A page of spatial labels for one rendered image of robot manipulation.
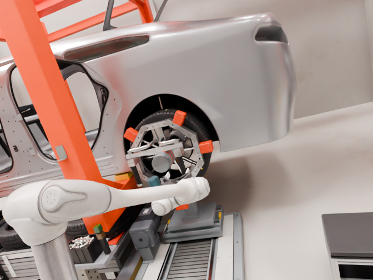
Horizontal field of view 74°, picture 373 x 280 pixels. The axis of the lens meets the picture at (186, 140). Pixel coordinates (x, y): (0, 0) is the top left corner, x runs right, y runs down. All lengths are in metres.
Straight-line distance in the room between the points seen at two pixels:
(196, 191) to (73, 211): 0.57
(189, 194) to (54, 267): 0.56
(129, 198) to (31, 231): 0.31
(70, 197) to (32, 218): 0.16
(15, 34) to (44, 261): 1.31
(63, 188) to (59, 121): 1.02
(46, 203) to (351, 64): 5.39
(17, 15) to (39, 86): 0.40
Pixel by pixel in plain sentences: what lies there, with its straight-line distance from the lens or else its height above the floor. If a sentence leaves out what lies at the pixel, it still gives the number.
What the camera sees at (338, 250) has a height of 0.34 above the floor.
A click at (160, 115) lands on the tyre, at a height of 1.15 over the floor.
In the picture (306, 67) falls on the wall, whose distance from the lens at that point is 5.39.
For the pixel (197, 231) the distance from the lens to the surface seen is 2.18.
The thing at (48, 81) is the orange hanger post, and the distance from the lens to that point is 1.74.
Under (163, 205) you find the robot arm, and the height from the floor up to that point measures 0.85.
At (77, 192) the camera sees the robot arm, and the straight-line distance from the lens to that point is 0.76.
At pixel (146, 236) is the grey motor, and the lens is 2.02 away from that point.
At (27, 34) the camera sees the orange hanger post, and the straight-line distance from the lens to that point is 1.79.
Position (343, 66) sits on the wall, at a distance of 5.59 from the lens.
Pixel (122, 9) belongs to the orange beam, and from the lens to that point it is 4.56.
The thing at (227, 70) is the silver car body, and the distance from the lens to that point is 1.86.
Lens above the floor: 1.36
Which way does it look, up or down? 13 degrees down
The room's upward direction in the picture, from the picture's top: 16 degrees counter-clockwise
